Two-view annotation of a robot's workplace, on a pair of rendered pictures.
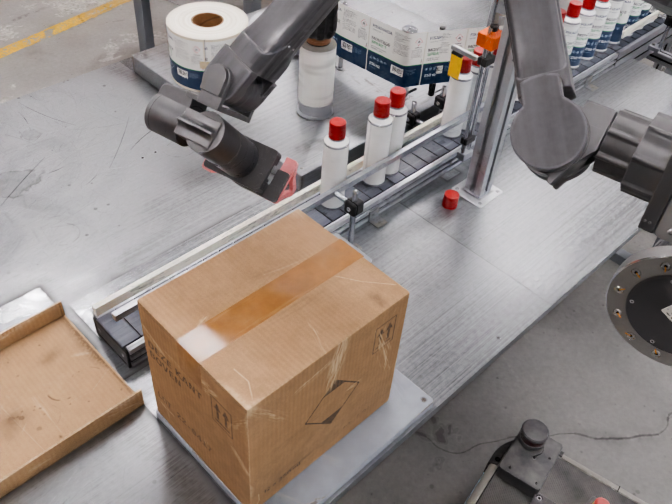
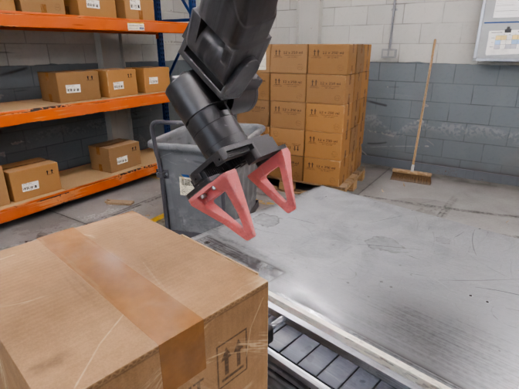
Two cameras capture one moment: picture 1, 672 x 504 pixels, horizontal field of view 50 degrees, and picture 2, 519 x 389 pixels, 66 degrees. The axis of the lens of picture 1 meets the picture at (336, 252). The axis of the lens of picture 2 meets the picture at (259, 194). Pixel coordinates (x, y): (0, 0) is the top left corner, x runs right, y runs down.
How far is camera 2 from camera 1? 106 cm
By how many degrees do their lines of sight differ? 77
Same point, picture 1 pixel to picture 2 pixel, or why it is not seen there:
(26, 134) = (441, 238)
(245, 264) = (163, 251)
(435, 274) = not seen: outside the picture
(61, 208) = (371, 266)
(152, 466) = not seen: hidden behind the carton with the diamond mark
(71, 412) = not seen: hidden behind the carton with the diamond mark
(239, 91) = (191, 35)
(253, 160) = (212, 148)
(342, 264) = (144, 322)
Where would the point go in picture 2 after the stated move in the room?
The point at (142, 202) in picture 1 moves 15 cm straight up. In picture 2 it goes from (407, 305) to (416, 244)
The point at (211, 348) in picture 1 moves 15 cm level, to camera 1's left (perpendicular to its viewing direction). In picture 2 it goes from (50, 242) to (96, 201)
